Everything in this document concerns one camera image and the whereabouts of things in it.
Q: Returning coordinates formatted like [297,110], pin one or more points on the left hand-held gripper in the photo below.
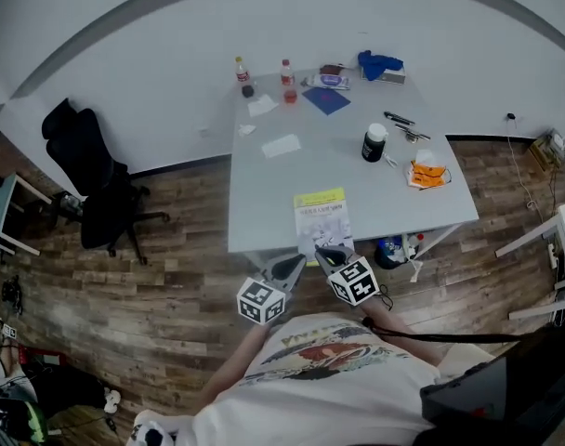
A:
[259,300]

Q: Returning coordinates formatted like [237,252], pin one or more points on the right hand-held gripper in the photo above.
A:
[354,281]

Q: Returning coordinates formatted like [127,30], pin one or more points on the white paper booklet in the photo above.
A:
[322,221]

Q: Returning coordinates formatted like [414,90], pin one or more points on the person's right forearm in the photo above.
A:
[380,313]

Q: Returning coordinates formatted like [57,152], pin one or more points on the person's left forearm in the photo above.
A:
[236,365]

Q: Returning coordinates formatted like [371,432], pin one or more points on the black trash bin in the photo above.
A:
[389,256]

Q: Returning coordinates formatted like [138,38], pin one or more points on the white paper strip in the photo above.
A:
[416,271]

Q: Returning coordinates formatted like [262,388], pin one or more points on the large white table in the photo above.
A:
[338,165]

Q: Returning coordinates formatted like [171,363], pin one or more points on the black jar with white lid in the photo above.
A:
[373,147]

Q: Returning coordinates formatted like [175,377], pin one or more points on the white paper slip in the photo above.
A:
[281,146]

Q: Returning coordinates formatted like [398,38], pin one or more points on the orange packet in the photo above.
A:
[429,175]

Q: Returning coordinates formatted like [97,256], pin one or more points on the white printed t-shirt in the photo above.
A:
[319,402]

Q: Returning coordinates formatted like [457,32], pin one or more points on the white plastic wrapper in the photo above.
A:
[424,156]

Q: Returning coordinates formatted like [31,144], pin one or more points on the small crumpled white tissue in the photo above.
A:
[246,130]

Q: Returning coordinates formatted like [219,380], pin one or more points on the black pen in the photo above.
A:
[398,118]

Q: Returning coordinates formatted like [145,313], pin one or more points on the dark blue booklet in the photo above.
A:
[326,100]

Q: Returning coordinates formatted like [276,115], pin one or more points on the purple white wipes pack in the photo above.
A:
[329,81]

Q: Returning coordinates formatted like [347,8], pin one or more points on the plastic bottle with red drink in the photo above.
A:
[288,82]

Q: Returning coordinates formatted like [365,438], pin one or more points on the brown wallet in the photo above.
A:
[332,69]

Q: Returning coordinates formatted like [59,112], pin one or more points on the grey box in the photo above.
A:
[391,77]

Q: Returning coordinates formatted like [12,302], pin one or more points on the blue cloth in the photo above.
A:
[377,63]

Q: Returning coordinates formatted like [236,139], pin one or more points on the plastic bottle with dark drink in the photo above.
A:
[243,74]

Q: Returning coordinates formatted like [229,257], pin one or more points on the black office chair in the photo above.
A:
[96,188]

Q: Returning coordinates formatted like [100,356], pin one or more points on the small white black object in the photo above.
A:
[111,400]

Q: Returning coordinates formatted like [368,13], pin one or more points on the white power strip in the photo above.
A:
[552,256]

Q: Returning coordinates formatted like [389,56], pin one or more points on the black backpack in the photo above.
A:
[505,397]

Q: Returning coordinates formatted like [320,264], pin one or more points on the clear plastic bottle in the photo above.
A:
[71,204]

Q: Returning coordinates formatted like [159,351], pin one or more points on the green black helmet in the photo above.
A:
[20,421]

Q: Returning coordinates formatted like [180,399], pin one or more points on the white wall socket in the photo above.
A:
[203,132]

